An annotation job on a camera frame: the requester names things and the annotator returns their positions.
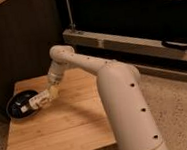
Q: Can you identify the dark wooden cabinet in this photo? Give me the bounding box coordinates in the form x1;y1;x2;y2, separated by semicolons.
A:
0;0;62;122

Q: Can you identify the black ceramic bowl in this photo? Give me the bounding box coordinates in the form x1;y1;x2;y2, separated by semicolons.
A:
6;89;38;120

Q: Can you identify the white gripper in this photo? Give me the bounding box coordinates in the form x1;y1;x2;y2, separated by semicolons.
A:
47;76;61;98

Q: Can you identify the white plastic bottle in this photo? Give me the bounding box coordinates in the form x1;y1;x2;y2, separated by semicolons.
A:
20;89;56;113

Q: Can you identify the metal pole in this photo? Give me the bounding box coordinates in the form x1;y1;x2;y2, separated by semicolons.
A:
65;0;75;32

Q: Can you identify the grey metal beam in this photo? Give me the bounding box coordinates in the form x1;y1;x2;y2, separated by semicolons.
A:
62;29;187;62

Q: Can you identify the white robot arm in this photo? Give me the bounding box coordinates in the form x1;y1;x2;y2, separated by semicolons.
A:
48;45;168;150

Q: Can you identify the wooden table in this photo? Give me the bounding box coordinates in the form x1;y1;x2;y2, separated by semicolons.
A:
6;68;115;150

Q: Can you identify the black handle object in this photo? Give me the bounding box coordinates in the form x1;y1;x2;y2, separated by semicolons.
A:
161;41;187;51

